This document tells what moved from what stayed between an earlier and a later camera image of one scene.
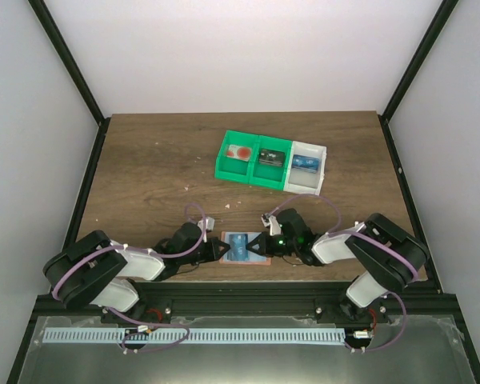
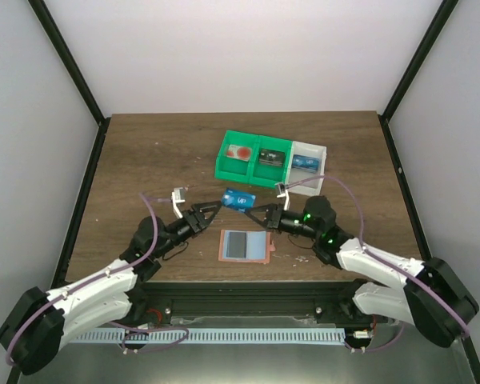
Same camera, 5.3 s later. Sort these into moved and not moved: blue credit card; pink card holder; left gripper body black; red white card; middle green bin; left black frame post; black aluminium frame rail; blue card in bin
Moved: left gripper body black; blue credit card
Not moved: middle green bin; left black frame post; black aluminium frame rail; pink card holder; red white card; blue card in bin
